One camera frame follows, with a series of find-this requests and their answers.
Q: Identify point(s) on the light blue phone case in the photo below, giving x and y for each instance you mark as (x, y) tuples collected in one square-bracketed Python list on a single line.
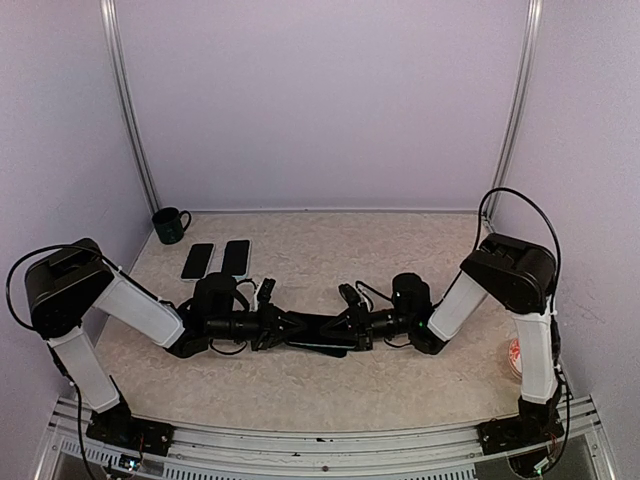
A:
[(236, 258)]

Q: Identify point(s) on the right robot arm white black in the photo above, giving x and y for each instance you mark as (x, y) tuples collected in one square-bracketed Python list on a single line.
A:
[(519, 275)]

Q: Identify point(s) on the front aluminium rail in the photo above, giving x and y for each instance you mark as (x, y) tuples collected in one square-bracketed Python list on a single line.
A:
[(442, 452)]

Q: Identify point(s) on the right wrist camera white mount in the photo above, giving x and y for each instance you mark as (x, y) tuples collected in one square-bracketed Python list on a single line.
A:
[(355, 297)]

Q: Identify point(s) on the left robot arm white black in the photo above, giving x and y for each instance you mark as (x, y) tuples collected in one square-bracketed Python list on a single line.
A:
[(66, 281)]

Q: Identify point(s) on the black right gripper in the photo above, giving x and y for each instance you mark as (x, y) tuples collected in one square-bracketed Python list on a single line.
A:
[(359, 329)]

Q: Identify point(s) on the right aluminium frame post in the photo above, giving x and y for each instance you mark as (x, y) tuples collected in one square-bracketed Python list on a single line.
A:
[(517, 108)]

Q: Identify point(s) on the left aluminium frame post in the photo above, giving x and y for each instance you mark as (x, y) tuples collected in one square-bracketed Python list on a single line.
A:
[(117, 58)]

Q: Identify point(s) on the red white patterned dish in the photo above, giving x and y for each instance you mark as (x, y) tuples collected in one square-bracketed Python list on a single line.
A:
[(509, 359)]

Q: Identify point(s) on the aluminium frame post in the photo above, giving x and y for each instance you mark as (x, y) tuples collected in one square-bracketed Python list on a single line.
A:
[(517, 108), (117, 58)]

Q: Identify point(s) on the black phone case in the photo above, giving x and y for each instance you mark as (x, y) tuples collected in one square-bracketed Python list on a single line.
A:
[(334, 352)]

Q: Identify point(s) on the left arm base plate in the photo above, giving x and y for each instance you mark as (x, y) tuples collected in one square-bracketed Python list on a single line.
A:
[(118, 427)]

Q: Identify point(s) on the dark green mug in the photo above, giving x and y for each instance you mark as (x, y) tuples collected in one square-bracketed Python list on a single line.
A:
[(171, 224)]

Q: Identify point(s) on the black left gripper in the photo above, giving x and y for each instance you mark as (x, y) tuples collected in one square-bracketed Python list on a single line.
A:
[(271, 334)]

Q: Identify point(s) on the lavender phone case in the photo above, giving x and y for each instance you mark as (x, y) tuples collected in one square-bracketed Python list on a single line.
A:
[(196, 277)]

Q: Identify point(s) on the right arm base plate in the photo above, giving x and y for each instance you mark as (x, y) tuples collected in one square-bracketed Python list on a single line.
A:
[(512, 433)]

